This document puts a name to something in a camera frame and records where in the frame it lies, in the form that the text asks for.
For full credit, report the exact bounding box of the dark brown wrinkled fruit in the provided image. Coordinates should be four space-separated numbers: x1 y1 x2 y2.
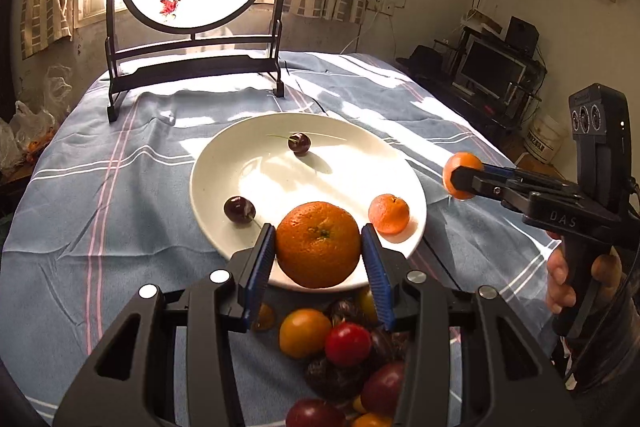
304 354 366 403

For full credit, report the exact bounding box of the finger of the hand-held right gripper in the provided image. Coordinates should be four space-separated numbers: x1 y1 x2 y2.
480 163 582 196
451 166 532 214

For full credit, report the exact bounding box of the dark cherry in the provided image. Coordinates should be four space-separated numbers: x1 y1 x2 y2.
265 132 312 156
223 196 264 229

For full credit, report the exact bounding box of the small mandarin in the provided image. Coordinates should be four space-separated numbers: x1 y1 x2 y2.
443 151 485 201
350 412 393 427
368 193 411 236

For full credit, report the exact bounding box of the clear plastic bag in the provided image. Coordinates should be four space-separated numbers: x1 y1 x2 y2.
42 64 76 118

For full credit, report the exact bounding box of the red tomato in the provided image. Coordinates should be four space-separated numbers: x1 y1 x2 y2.
325 322 373 368

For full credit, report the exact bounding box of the large orange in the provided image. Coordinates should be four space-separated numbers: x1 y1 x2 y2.
275 201 362 290

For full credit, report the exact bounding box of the blue striped tablecloth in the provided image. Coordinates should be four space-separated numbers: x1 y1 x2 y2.
0 51 566 427

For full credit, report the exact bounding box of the white flat box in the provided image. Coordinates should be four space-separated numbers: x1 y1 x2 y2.
460 9 503 35

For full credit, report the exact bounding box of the black media stand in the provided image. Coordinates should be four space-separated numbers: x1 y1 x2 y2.
397 27 548 142

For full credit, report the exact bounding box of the black speaker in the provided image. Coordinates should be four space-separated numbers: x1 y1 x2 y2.
504 16 541 55

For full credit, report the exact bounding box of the small tan round fruit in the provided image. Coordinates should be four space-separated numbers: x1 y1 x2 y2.
252 303 276 333

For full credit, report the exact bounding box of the white bucket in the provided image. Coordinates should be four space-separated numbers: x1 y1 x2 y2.
522 113 568 165

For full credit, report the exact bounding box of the white plastic bag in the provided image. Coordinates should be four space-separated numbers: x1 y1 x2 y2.
0 99 58 172

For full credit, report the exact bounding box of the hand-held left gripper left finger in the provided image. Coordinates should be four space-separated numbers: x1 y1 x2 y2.
52 223 277 427

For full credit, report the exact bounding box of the person's right hand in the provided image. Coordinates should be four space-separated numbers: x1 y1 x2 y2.
545 231 624 314

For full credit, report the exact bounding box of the yellow green tomato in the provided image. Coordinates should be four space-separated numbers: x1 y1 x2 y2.
354 288 379 325

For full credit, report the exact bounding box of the black hat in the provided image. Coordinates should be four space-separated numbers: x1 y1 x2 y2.
397 44 453 75

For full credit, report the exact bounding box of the white plate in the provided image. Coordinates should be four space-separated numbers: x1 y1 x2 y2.
189 112 427 293

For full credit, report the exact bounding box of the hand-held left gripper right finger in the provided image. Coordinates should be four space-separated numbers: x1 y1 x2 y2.
360 223 583 427

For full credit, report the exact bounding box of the computer monitor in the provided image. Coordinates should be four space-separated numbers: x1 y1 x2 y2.
452 36 531 102

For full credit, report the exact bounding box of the dark red plum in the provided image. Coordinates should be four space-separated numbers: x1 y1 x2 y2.
285 398 347 427
360 361 407 418

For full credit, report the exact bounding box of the dark brown water chestnut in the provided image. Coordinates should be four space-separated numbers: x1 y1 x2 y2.
367 327 407 365
327 299 368 328

